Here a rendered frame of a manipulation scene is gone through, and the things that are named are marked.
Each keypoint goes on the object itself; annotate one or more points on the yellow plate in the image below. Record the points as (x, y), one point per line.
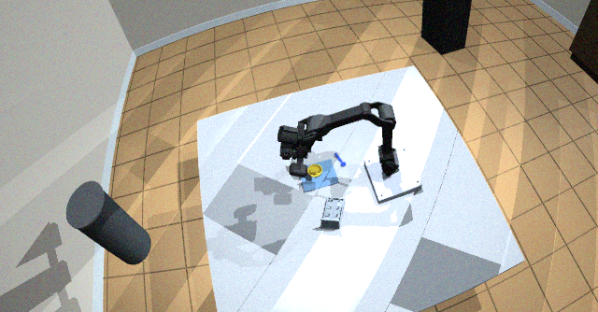
(314, 170)

